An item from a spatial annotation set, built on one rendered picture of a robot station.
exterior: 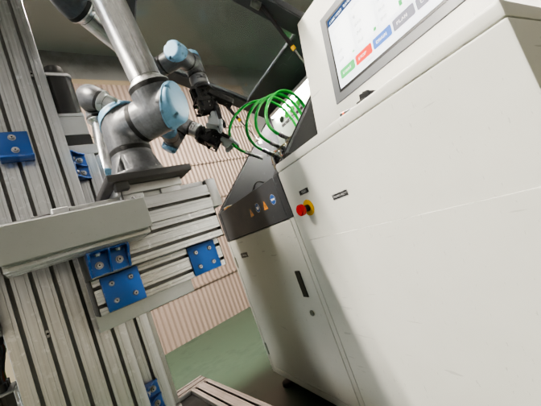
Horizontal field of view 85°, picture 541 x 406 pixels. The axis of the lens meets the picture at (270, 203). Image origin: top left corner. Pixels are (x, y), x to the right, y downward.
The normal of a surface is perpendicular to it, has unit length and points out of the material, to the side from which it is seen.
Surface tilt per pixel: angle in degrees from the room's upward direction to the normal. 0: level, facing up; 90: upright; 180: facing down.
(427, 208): 90
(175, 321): 90
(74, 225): 90
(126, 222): 90
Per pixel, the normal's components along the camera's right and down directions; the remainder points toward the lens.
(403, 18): -0.88, 0.04
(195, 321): 0.58, -0.28
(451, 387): -0.82, 0.26
